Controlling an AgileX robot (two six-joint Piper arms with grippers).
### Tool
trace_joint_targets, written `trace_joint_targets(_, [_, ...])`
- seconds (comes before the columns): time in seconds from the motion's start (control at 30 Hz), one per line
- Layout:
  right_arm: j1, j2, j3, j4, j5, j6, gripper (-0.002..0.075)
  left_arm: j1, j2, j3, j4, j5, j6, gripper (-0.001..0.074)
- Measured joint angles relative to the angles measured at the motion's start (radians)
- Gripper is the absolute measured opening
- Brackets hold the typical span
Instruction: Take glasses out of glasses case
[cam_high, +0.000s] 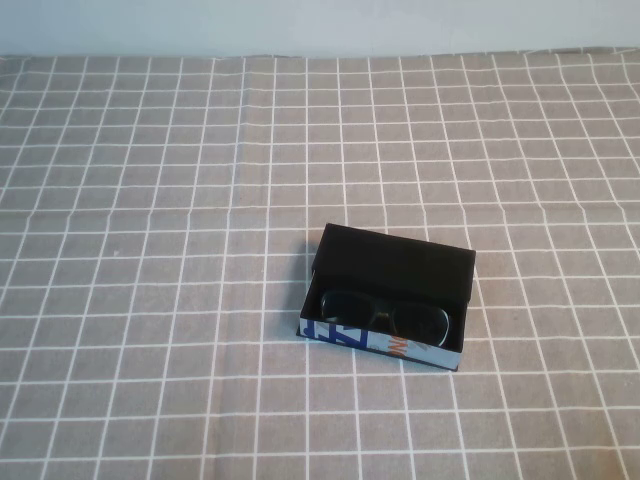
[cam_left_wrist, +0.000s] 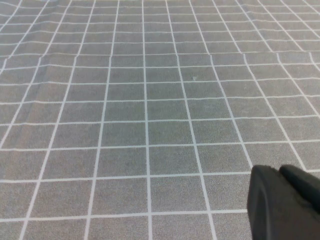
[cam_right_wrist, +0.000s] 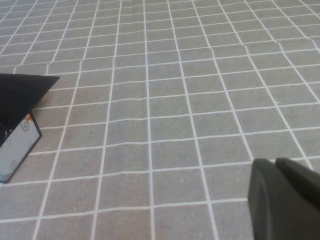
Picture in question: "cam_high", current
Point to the black framed glasses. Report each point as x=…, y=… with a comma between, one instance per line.
x=350, y=306

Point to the printed glasses case black lining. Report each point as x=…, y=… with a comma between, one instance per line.
x=395, y=260

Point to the grey white checked tablecloth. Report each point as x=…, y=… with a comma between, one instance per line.
x=150, y=250

